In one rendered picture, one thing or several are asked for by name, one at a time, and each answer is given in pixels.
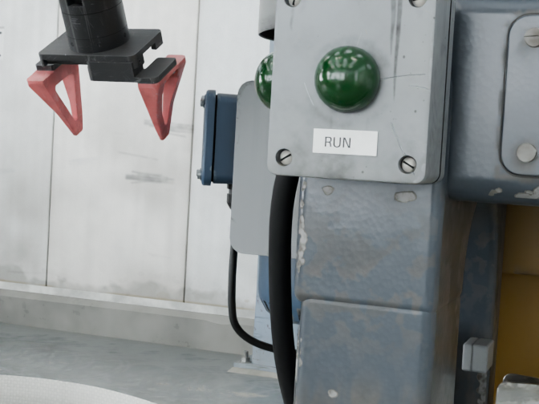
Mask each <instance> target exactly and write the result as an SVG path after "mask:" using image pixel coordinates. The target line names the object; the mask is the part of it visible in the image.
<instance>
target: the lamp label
mask: <svg viewBox="0 0 539 404"><path fill-rule="evenodd" d="M377 140H378V132H377V131H354V130H337V129H320V128H314V139H313V152H316V153H330V154H344V155H359V156H376V153H377Z"/></svg>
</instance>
